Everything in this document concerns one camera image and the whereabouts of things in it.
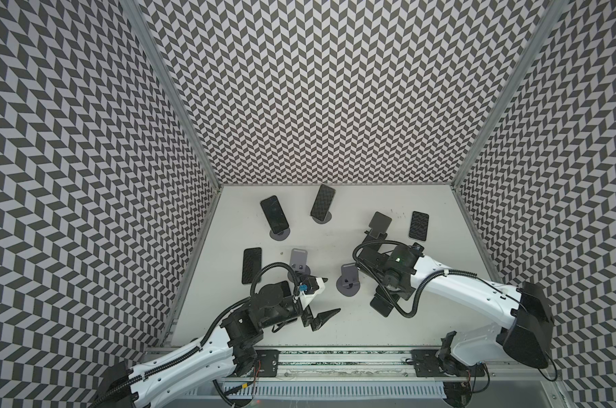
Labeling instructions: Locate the aluminium corner post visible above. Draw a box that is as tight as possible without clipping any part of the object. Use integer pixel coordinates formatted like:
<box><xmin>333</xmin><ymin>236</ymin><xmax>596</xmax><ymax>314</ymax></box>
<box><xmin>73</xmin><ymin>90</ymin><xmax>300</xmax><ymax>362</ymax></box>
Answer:
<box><xmin>120</xmin><ymin>0</ymin><xmax>221</xmax><ymax>190</ymax></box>
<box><xmin>452</xmin><ymin>1</ymin><xmax>569</xmax><ymax>191</ymax></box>

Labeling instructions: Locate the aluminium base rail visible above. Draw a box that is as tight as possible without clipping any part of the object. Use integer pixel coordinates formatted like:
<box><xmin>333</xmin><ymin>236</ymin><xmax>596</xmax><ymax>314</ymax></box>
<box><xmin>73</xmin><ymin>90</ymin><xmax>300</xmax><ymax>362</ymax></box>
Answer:
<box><xmin>139</xmin><ymin>345</ymin><xmax>559</xmax><ymax>384</ymax></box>

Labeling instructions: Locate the black flat stand back right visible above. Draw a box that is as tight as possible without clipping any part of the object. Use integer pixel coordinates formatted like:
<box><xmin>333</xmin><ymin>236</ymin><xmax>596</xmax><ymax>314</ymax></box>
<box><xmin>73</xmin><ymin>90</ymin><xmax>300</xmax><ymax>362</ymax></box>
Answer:
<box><xmin>363</xmin><ymin>212</ymin><xmax>392</xmax><ymax>243</ymax></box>

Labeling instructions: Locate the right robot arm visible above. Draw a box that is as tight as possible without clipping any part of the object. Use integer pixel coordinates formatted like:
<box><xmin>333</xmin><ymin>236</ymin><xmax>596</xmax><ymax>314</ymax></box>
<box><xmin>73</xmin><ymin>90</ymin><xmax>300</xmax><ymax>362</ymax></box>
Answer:
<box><xmin>352</xmin><ymin>240</ymin><xmax>556</xmax><ymax>377</ymax></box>

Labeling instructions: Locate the purple-edged phone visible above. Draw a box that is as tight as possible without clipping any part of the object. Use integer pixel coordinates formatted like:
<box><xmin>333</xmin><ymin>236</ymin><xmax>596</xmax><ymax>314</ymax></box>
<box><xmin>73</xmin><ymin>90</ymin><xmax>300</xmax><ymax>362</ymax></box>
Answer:
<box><xmin>260</xmin><ymin>195</ymin><xmax>289</xmax><ymax>235</ymax></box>

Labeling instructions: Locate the teal-edged phone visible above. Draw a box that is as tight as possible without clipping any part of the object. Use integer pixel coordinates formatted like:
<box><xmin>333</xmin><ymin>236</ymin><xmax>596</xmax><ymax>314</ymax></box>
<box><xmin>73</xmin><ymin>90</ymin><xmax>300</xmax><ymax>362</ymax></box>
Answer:
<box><xmin>241</xmin><ymin>248</ymin><xmax>262</xmax><ymax>285</ymax></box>
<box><xmin>310</xmin><ymin>185</ymin><xmax>336</xmax><ymax>219</ymax></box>

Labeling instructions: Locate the black flat stand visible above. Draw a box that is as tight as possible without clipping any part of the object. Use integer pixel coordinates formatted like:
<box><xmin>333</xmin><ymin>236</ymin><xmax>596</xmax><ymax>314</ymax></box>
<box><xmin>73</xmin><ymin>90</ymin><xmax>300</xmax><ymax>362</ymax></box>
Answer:
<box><xmin>363</xmin><ymin>212</ymin><xmax>392</xmax><ymax>243</ymax></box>
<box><xmin>370</xmin><ymin>295</ymin><xmax>394</xmax><ymax>318</ymax></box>

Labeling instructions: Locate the grey round stand near left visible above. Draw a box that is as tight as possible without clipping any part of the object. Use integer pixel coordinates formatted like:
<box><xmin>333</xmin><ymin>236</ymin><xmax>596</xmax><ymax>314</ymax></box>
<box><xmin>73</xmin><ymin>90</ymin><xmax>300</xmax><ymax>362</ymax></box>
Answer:
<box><xmin>289</xmin><ymin>248</ymin><xmax>311</xmax><ymax>275</ymax></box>

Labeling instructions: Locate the grey round stand far-left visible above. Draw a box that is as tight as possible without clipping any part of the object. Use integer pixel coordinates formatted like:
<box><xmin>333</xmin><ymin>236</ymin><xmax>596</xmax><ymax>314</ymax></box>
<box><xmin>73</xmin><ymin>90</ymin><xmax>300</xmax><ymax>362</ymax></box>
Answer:
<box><xmin>270</xmin><ymin>228</ymin><xmax>291</xmax><ymax>241</ymax></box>

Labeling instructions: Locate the aluminium corner post right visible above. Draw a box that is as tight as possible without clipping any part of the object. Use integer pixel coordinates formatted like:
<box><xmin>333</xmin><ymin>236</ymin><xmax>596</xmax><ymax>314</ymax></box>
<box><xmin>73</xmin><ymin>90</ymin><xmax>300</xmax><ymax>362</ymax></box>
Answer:
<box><xmin>452</xmin><ymin>1</ymin><xmax>569</xmax><ymax>191</ymax></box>

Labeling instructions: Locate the black phone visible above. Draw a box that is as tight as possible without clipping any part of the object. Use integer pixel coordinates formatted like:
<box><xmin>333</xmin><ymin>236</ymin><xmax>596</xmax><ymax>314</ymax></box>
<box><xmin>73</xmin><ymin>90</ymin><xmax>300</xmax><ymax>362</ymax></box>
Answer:
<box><xmin>379</xmin><ymin>286</ymin><xmax>411</xmax><ymax>308</ymax></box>

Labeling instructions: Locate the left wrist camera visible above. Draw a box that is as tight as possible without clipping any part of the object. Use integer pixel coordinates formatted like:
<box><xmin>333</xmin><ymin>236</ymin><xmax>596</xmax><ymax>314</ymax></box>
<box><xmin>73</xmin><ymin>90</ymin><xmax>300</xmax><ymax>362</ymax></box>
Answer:
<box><xmin>299</xmin><ymin>275</ymin><xmax>325</xmax><ymax>296</ymax></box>

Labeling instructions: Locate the grey round stand middle back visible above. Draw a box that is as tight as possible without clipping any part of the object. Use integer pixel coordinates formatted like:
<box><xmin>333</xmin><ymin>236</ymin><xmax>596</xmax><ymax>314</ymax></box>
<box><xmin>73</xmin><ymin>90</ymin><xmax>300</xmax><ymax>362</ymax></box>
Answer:
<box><xmin>312</xmin><ymin>212</ymin><xmax>333</xmax><ymax>224</ymax></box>

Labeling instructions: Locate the white vent strip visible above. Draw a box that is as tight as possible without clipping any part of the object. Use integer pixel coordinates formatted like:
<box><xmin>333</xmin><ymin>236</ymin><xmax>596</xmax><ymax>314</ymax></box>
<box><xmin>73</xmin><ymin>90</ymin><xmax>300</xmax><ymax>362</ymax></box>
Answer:
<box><xmin>230</xmin><ymin>382</ymin><xmax>446</xmax><ymax>401</ymax></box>

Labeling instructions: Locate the aluminium corner post left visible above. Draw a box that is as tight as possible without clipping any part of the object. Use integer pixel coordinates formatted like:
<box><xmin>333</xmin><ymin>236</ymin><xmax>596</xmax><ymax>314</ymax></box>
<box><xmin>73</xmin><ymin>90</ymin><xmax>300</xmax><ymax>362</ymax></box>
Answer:
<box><xmin>120</xmin><ymin>0</ymin><xmax>221</xmax><ymax>190</ymax></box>

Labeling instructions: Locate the black flat stand front right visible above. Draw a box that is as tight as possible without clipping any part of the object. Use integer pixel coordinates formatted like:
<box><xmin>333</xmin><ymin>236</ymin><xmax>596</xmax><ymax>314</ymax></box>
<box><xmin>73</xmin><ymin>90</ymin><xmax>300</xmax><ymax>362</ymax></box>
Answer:
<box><xmin>370</xmin><ymin>295</ymin><xmax>394</xmax><ymax>318</ymax></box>

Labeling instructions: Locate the grey round stand centre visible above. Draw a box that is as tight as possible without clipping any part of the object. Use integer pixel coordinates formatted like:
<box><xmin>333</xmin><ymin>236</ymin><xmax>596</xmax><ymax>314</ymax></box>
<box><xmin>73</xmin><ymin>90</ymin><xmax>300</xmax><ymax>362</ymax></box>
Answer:
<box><xmin>336</xmin><ymin>263</ymin><xmax>360</xmax><ymax>298</ymax></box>

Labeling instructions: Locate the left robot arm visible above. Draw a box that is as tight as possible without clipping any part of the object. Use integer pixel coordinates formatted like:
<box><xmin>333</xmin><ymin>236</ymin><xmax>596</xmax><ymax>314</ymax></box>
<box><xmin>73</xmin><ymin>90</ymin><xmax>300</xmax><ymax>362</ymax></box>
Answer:
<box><xmin>90</xmin><ymin>262</ymin><xmax>338</xmax><ymax>407</ymax></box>

